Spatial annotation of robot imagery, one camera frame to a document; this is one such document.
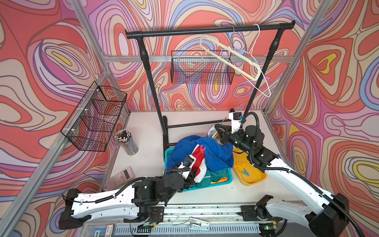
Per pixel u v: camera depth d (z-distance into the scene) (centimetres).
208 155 67
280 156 93
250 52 63
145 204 47
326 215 38
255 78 59
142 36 52
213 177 75
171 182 46
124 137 82
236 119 60
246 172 86
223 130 65
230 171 78
